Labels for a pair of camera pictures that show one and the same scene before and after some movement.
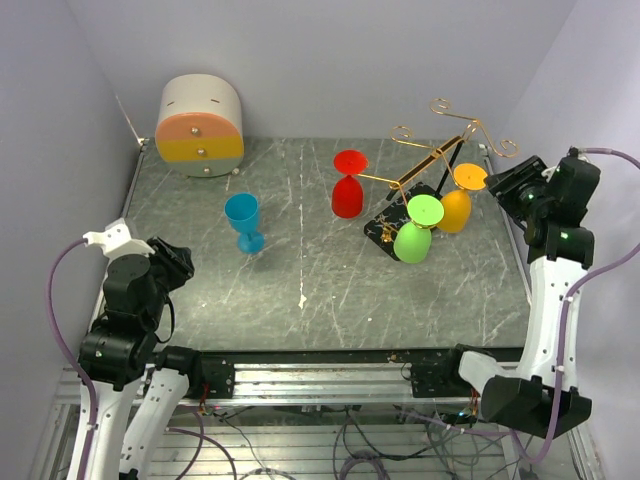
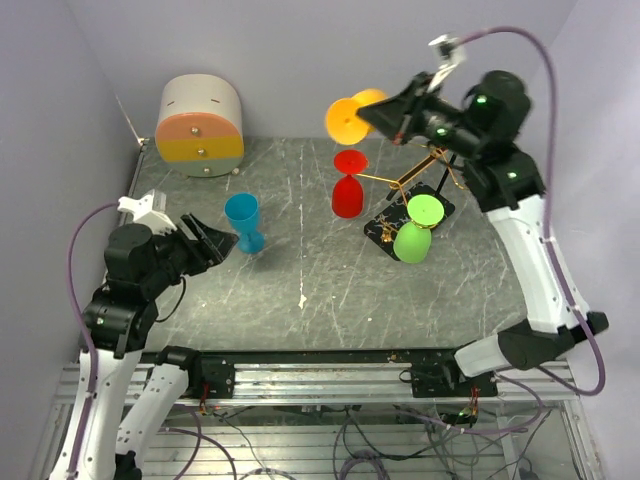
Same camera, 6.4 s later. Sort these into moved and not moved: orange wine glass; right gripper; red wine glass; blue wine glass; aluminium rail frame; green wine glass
Moved: right gripper; orange wine glass
Not moved: blue wine glass; aluminium rail frame; green wine glass; red wine glass
